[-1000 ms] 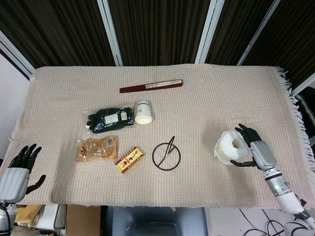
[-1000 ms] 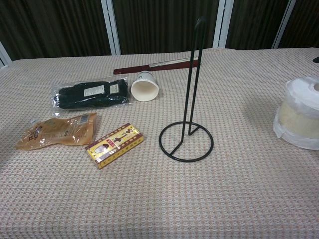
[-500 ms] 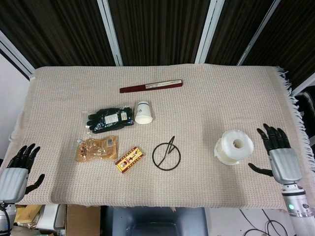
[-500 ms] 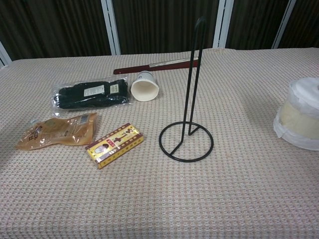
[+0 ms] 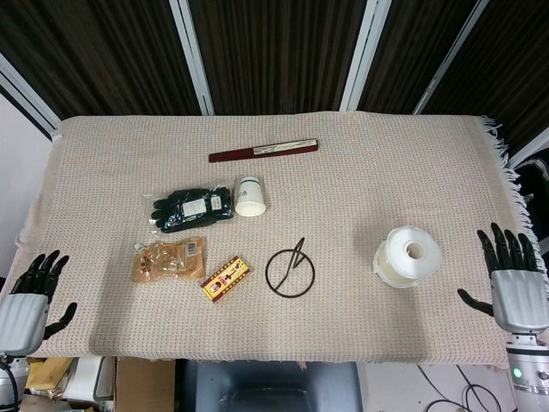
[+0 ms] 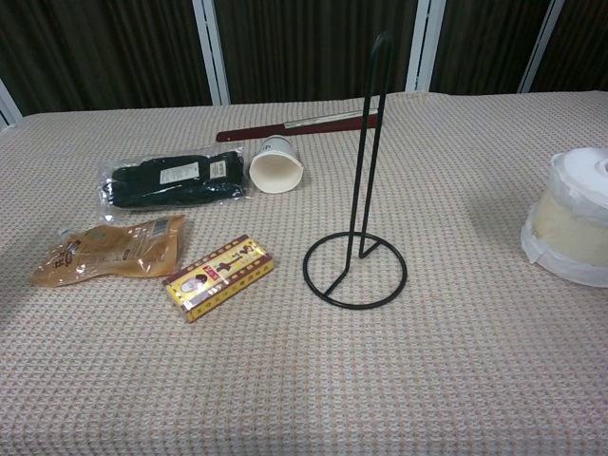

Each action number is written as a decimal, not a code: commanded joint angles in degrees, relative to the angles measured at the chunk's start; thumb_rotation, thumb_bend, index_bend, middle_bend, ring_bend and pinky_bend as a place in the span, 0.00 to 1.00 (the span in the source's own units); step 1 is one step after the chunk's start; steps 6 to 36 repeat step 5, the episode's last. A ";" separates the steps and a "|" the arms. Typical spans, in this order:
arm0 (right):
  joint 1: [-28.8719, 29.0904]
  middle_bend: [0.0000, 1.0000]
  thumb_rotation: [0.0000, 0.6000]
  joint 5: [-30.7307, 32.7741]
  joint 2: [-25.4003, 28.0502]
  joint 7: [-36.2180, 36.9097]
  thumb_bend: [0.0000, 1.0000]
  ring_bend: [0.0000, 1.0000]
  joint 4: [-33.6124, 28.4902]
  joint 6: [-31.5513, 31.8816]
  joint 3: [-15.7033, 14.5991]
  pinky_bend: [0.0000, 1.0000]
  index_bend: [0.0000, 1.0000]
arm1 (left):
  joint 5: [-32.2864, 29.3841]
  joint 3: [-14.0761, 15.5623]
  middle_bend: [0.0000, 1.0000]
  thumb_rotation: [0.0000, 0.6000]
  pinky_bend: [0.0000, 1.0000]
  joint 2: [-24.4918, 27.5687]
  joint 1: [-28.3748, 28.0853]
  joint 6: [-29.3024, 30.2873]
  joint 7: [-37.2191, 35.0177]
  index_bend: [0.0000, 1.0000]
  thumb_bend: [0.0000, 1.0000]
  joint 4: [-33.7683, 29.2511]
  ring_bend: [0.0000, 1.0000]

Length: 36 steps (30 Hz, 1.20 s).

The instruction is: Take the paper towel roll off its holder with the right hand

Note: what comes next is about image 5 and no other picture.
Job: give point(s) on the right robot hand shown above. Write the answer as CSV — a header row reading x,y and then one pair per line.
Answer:
x,y
517,296

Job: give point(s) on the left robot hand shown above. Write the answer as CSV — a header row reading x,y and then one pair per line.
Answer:
x,y
23,300

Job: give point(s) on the white tape roll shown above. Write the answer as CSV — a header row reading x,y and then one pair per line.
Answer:
x,y
407,255

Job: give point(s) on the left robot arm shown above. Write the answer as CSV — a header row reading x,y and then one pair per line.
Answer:
x,y
10,377

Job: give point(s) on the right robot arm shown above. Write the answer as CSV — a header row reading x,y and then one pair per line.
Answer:
x,y
529,373

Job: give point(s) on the yellow padded envelope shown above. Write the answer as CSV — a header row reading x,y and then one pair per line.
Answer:
x,y
45,375

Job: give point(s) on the white plastic container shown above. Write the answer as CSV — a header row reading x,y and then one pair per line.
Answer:
x,y
88,379

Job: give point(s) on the dark bag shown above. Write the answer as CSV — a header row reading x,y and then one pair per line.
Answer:
x,y
536,180

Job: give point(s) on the brown cardboard box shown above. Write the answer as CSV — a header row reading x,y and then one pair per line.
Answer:
x,y
143,384

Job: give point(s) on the brown sauce pouch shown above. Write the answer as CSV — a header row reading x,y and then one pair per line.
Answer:
x,y
169,261

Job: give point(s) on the black gloves in plastic bag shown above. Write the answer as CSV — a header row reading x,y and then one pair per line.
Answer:
x,y
191,210

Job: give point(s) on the yellow red snack box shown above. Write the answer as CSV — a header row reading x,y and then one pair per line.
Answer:
x,y
226,279

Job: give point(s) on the white paper cup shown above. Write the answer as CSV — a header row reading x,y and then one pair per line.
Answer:
x,y
250,197

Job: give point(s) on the beige woven tablecloth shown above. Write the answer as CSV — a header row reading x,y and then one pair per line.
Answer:
x,y
274,206

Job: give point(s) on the black chair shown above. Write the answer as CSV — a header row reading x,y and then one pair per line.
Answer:
x,y
268,386

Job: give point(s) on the dark red folded fan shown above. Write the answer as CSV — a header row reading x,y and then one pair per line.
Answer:
x,y
263,150

